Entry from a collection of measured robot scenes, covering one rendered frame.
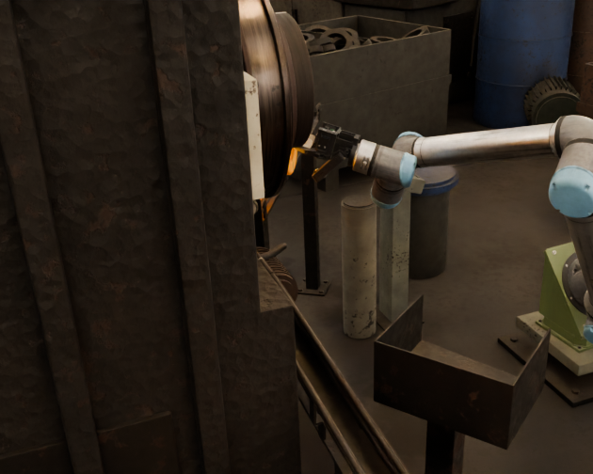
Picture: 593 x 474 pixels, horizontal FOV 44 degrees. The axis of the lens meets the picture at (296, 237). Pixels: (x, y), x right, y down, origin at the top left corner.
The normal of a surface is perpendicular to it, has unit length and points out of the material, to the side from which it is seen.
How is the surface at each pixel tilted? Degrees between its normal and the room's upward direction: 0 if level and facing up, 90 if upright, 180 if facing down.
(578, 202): 114
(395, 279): 90
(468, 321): 0
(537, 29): 90
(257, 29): 50
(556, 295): 90
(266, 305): 0
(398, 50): 90
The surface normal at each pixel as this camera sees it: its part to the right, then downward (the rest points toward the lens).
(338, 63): 0.59, 0.33
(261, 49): 0.29, -0.12
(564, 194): -0.49, 0.71
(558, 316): -0.91, 0.21
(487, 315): -0.04, -0.90
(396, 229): 0.36, 0.39
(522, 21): -0.33, 0.41
